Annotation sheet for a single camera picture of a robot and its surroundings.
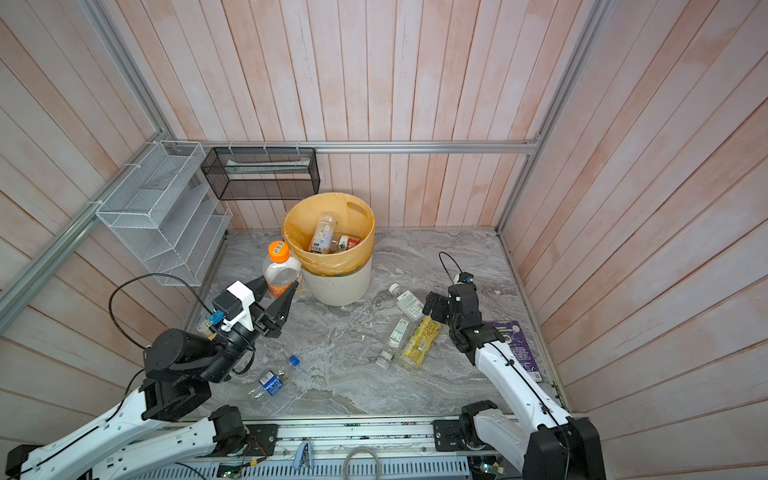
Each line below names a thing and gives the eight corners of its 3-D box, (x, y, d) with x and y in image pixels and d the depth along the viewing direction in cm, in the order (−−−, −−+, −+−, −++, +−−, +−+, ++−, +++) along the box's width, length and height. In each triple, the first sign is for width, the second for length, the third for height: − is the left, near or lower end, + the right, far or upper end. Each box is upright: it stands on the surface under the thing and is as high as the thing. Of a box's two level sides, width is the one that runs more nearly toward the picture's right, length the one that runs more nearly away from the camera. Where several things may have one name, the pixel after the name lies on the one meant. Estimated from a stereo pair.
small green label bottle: (377, 367, 87) (377, 359, 82) (394, 323, 96) (395, 314, 92) (396, 374, 86) (397, 367, 81) (411, 329, 95) (413, 320, 90)
